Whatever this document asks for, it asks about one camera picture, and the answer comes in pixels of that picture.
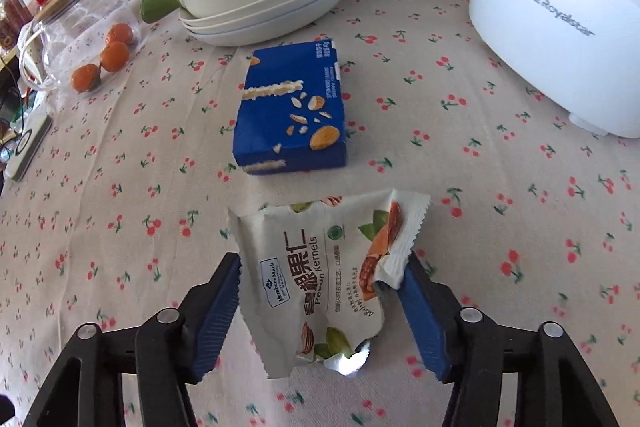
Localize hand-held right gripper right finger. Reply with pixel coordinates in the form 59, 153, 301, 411
397, 252, 623, 427

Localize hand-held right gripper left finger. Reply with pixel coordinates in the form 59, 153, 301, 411
20, 252, 243, 427

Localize white nut snack packet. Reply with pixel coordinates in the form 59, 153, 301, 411
227, 188, 432, 379

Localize cherry print tablecloth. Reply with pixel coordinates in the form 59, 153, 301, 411
0, 0, 640, 427

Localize blue almond cookie box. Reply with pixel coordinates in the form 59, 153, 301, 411
232, 41, 348, 176

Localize white flat electronic device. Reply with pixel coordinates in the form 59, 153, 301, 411
0, 114, 53, 182

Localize small orange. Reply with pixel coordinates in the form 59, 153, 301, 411
100, 42, 130, 72
106, 23, 137, 48
71, 63, 103, 94

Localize cream plate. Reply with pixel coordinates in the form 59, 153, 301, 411
180, 0, 353, 48

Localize glass jar with bamboo lid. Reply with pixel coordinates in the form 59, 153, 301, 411
19, 0, 146, 95

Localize white electric cooking pot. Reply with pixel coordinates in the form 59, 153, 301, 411
467, 0, 640, 138

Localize glass jar with dark contents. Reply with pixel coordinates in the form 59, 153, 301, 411
0, 0, 31, 52

